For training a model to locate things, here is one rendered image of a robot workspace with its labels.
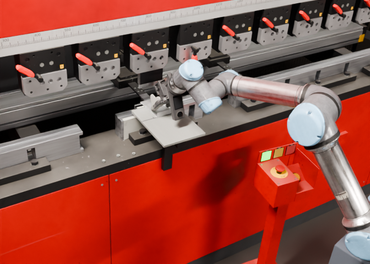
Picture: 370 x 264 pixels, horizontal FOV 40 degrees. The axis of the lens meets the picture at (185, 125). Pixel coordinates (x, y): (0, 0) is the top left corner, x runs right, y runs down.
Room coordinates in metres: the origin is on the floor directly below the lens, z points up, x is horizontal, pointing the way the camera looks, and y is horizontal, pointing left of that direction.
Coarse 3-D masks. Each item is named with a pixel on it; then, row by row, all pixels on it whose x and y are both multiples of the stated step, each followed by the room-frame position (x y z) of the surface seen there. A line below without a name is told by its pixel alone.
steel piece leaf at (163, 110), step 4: (144, 104) 1.74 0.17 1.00; (148, 104) 1.74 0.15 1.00; (164, 104) 1.75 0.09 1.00; (148, 108) 1.71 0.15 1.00; (160, 108) 1.72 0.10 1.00; (164, 108) 1.72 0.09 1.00; (168, 108) 1.72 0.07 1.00; (152, 112) 1.69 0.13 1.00; (156, 112) 1.69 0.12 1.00; (160, 112) 1.66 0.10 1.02; (164, 112) 1.67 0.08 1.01; (168, 112) 1.69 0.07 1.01; (156, 116) 1.66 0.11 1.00; (160, 116) 1.66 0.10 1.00
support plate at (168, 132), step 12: (144, 108) 1.71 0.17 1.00; (156, 120) 1.63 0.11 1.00; (168, 120) 1.64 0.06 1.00; (180, 120) 1.65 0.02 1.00; (156, 132) 1.56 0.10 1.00; (168, 132) 1.56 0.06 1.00; (180, 132) 1.57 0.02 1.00; (192, 132) 1.57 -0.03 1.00; (204, 132) 1.58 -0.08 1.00; (168, 144) 1.49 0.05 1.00
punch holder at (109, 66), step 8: (96, 40) 1.59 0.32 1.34; (104, 40) 1.61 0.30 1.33; (112, 40) 1.62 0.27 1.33; (72, 48) 1.61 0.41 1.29; (80, 48) 1.56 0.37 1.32; (88, 48) 1.57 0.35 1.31; (96, 48) 1.59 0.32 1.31; (104, 48) 1.61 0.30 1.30; (112, 48) 1.62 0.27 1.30; (72, 56) 1.62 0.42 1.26; (88, 56) 1.57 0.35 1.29; (96, 56) 1.59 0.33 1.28; (104, 56) 1.61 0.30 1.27; (112, 56) 1.62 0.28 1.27; (80, 64) 1.56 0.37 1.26; (104, 64) 1.60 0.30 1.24; (112, 64) 1.62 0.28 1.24; (80, 72) 1.55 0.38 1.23; (88, 72) 1.57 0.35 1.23; (96, 72) 1.59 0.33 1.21; (104, 72) 1.60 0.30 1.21; (112, 72) 1.62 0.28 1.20; (80, 80) 1.56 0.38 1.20; (88, 80) 1.57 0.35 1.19; (96, 80) 1.58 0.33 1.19; (104, 80) 1.60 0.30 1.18
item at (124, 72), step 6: (120, 72) 1.93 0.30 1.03; (126, 72) 1.94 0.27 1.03; (132, 72) 1.94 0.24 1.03; (120, 78) 1.89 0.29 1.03; (126, 78) 1.90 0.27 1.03; (132, 78) 1.91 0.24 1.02; (120, 84) 1.88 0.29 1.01; (126, 84) 1.89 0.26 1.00; (132, 84) 1.89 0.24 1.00; (138, 84) 1.92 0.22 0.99; (138, 90) 1.84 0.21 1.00; (144, 96) 1.80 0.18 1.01
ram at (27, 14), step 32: (0, 0) 1.43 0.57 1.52; (32, 0) 1.48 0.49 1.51; (64, 0) 1.54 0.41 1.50; (96, 0) 1.60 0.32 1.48; (128, 0) 1.66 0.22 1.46; (160, 0) 1.73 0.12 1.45; (192, 0) 1.81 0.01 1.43; (224, 0) 1.89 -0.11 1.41; (288, 0) 2.07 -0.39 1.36; (0, 32) 1.42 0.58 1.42; (32, 32) 1.47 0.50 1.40; (96, 32) 1.59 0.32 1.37; (128, 32) 1.66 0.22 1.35
